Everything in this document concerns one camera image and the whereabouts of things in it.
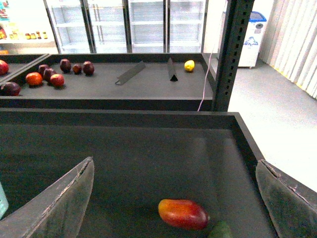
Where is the near black display tray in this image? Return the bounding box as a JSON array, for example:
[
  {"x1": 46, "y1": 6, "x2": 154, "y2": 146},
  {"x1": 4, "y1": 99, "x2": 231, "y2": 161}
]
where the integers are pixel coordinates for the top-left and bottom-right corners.
[{"x1": 0, "y1": 109, "x2": 277, "y2": 238}]

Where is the dark purple fruit front left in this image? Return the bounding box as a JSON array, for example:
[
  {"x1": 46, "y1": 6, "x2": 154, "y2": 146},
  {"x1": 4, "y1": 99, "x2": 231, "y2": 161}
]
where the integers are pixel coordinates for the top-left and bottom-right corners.
[{"x1": 0, "y1": 82, "x2": 21, "y2": 96}]

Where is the black display tray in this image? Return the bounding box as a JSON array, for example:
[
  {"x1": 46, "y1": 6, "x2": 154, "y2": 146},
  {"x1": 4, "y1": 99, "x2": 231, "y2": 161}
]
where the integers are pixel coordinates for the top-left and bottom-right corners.
[
  {"x1": 0, "y1": 109, "x2": 277, "y2": 238},
  {"x1": 0, "y1": 53, "x2": 214, "y2": 111}
]

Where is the dark green avocado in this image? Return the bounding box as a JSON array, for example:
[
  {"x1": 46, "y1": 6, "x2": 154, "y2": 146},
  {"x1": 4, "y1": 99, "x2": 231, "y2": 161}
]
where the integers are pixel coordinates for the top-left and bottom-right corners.
[{"x1": 208, "y1": 221, "x2": 233, "y2": 238}]

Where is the grey triangular divider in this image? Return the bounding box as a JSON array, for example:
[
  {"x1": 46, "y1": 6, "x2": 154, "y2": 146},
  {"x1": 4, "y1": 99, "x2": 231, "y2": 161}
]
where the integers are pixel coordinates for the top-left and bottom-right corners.
[
  {"x1": 167, "y1": 58, "x2": 178, "y2": 82},
  {"x1": 115, "y1": 61, "x2": 146, "y2": 86}
]

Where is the light blue plastic basket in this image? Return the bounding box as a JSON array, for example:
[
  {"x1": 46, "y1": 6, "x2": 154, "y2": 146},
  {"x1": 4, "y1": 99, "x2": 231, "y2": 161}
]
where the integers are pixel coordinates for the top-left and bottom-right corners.
[{"x1": 0, "y1": 184, "x2": 9, "y2": 219}]

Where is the dark metal rack post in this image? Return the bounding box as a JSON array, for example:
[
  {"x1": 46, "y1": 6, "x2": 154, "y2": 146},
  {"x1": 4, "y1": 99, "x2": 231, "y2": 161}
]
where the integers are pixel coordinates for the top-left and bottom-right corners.
[{"x1": 212, "y1": 0, "x2": 254, "y2": 112}]

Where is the thin pink cable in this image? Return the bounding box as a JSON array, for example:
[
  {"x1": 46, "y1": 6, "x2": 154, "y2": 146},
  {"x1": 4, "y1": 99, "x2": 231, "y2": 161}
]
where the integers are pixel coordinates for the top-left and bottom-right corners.
[{"x1": 197, "y1": 51, "x2": 215, "y2": 112}]

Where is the small dark red fruit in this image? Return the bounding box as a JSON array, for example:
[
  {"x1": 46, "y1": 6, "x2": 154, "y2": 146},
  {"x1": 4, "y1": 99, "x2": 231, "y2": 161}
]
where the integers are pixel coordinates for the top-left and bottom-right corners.
[{"x1": 72, "y1": 63, "x2": 82, "y2": 75}]

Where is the red orange mango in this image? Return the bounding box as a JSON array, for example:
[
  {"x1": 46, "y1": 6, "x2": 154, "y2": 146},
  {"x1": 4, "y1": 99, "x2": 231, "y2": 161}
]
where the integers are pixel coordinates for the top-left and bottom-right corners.
[{"x1": 158, "y1": 199, "x2": 209, "y2": 230}]

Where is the dark red fruit back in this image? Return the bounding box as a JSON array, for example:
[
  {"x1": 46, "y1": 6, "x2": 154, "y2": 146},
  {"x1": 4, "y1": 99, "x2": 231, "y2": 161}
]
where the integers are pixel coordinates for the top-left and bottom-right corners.
[{"x1": 60, "y1": 59, "x2": 72, "y2": 73}]

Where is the white blue chest freezer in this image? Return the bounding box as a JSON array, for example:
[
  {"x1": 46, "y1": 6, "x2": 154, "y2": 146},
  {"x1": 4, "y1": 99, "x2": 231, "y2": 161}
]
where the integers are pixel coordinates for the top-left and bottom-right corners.
[{"x1": 238, "y1": 11, "x2": 267, "y2": 68}]

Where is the red apple in far tray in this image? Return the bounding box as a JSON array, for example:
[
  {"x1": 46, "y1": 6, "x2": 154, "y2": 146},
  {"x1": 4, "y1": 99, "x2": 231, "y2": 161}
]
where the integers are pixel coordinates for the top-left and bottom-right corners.
[{"x1": 50, "y1": 74, "x2": 64, "y2": 87}]

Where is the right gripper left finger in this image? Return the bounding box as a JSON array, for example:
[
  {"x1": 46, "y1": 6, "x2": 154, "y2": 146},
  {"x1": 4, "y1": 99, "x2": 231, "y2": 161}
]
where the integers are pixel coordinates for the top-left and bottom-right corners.
[{"x1": 0, "y1": 157, "x2": 95, "y2": 238}]

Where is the far black display tray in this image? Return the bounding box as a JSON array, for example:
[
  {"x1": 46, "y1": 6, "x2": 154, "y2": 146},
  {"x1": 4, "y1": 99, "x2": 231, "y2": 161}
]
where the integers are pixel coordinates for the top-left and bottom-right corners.
[{"x1": 0, "y1": 53, "x2": 214, "y2": 111}]

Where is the grey triangular divider right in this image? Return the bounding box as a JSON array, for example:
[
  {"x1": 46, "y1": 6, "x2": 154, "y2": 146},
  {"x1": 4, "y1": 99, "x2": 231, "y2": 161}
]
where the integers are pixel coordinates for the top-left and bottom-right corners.
[{"x1": 167, "y1": 58, "x2": 178, "y2": 82}]

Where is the dark red fruit middle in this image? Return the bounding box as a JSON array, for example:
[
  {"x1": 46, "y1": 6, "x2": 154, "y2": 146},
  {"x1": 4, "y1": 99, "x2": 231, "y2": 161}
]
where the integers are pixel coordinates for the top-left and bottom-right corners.
[{"x1": 38, "y1": 64, "x2": 57, "y2": 83}]

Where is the orange red fruit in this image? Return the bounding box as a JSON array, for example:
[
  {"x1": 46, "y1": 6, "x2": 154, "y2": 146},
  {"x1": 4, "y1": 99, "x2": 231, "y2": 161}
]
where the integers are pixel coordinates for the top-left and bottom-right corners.
[{"x1": 25, "y1": 72, "x2": 43, "y2": 86}]

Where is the grey triangular divider left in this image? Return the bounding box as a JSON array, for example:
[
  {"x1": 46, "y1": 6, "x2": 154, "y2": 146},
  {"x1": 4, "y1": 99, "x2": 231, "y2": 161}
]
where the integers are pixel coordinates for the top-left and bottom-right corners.
[{"x1": 115, "y1": 61, "x2": 146, "y2": 86}]

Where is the glass door refrigerator row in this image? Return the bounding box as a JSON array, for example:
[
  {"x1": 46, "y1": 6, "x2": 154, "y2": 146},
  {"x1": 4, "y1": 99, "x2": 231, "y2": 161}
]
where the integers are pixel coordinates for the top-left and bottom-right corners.
[{"x1": 44, "y1": 0, "x2": 208, "y2": 54}]

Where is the yellow lemon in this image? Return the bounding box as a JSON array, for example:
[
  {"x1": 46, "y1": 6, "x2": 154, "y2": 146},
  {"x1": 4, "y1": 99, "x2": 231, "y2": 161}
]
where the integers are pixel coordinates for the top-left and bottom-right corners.
[{"x1": 184, "y1": 60, "x2": 195, "y2": 72}]

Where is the dark red fruit right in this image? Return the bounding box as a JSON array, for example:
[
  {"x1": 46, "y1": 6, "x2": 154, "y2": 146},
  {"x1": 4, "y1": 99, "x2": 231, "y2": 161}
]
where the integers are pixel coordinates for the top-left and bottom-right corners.
[{"x1": 82, "y1": 61, "x2": 95, "y2": 76}]

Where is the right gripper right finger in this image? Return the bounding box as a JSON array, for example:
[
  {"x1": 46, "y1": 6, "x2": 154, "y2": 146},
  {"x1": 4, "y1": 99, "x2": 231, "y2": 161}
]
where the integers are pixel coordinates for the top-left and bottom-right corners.
[{"x1": 256, "y1": 160, "x2": 317, "y2": 238}]

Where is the red fruit far left tray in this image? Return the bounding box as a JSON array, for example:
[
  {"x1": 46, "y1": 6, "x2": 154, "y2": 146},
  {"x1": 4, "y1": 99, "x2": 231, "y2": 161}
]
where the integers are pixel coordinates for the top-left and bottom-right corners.
[{"x1": 0, "y1": 60, "x2": 9, "y2": 75}]

